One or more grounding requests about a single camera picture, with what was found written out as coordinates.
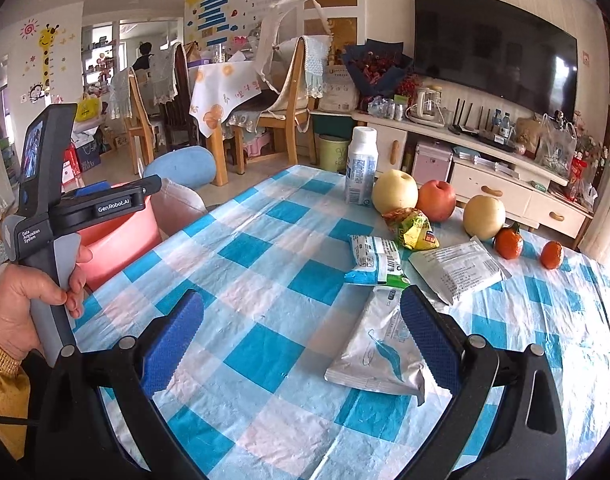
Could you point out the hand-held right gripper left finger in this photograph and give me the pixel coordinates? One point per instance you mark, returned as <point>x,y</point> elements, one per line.
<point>172,345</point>

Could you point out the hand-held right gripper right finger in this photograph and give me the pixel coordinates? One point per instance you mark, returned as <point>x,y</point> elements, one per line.
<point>430,340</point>

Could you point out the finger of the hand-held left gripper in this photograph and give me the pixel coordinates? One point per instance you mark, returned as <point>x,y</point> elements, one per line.
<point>92,191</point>

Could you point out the silver foil packet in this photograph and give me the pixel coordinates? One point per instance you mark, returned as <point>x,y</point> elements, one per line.
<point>375,350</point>

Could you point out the pink plastic bucket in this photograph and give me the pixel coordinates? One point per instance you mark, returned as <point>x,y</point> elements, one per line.
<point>120,247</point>

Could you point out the person's left forearm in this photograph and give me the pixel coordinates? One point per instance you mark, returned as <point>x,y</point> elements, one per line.
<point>2,390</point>

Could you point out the person's left hand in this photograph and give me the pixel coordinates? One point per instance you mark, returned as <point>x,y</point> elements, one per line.
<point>12,305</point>

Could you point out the yellow shopping bag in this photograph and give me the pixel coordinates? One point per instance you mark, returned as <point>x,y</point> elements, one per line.
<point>88,109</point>

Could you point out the white printed paper packet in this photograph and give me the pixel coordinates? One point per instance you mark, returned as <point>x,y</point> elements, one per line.
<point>460,270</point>

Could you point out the beige cushion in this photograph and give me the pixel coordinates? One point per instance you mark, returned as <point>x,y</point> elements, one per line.
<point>177,205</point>

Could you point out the light wooden chair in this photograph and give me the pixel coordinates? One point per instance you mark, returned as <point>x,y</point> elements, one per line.
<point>142,115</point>

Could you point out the blue cushion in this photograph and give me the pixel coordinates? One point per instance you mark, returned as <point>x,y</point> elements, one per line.
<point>182,167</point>

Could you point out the blue white snack packet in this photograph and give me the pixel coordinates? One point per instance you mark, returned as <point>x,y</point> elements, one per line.
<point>372,260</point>

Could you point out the yellow green snack wrapper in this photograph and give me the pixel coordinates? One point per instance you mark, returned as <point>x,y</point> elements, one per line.
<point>415,232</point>

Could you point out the blue checked tablecloth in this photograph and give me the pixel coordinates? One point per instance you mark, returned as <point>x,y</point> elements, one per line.
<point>265,270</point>

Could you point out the tangerine with leaf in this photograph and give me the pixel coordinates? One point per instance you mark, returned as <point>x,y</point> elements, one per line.
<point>509,245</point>

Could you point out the dark wooden chair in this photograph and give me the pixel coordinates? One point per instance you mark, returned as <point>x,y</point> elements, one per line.
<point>185,105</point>

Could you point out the yellow pear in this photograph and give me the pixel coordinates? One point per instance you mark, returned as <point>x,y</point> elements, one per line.
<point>484,217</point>
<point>395,192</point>

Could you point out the red apple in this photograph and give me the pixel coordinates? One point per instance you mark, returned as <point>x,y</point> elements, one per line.
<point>437,202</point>

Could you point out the small tangerine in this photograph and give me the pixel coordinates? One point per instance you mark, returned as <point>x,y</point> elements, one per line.
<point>551,255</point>

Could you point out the orange print table cover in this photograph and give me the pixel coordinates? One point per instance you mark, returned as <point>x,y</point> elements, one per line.
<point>220,90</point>

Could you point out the white television cabinet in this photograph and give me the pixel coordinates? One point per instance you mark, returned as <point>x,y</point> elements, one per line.
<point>490,185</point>

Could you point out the pink storage box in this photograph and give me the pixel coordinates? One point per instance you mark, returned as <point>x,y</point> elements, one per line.
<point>431,164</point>

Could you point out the white plastic bottle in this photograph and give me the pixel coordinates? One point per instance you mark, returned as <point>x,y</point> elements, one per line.
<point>360,170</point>

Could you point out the green waste bin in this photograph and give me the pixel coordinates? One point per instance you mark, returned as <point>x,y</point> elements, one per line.
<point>333,155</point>

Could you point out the wooden chair with lace cover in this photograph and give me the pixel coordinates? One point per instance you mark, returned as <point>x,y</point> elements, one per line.
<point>292,120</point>

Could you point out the black router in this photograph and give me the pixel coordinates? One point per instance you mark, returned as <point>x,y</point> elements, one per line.
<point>467,127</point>

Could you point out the white tote bag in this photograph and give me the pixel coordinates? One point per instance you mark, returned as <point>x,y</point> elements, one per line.
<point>275,55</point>

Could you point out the clear plastic bag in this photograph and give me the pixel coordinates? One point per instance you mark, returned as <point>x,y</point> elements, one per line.
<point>556,147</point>

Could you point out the group of glass jars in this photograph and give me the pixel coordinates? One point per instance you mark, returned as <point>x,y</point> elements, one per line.
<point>387,109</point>

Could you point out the glass electric kettle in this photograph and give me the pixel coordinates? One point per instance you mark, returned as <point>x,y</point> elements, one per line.
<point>425,105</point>

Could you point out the white printed package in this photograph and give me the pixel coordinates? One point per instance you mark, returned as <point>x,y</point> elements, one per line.
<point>337,90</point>

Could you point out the dark blue flower bouquet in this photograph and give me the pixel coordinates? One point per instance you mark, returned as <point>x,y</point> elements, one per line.
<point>377,67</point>

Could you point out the black television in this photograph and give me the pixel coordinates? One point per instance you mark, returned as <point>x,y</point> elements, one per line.
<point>495,50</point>

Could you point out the giraffe wall sticker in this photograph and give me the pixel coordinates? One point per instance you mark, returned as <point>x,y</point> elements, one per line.
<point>47,55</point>

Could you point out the wall poster with blue bars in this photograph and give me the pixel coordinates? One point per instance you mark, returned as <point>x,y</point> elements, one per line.
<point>215,5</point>

